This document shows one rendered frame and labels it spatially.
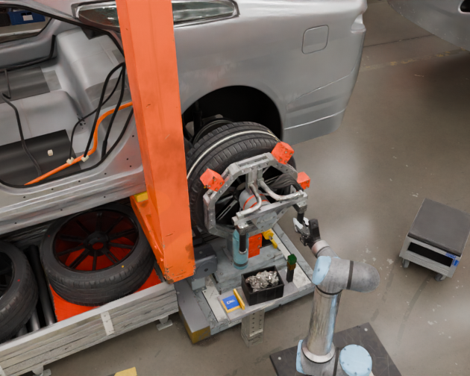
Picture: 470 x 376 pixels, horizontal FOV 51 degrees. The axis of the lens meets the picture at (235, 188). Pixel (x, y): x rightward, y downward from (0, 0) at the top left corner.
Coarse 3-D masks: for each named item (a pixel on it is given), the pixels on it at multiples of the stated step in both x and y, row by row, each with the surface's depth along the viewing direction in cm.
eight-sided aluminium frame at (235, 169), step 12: (264, 156) 258; (228, 168) 252; (240, 168) 250; (252, 168) 253; (276, 168) 261; (288, 168) 265; (228, 180) 250; (216, 192) 252; (288, 192) 281; (204, 204) 260; (204, 216) 268; (216, 228) 270; (228, 228) 283; (252, 228) 292; (264, 228) 289
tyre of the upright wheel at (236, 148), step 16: (224, 128) 265; (240, 128) 265; (256, 128) 269; (208, 144) 261; (224, 144) 257; (240, 144) 255; (256, 144) 257; (272, 144) 262; (192, 160) 263; (208, 160) 256; (224, 160) 252; (288, 160) 274; (192, 176) 260; (192, 192) 260; (192, 208) 265
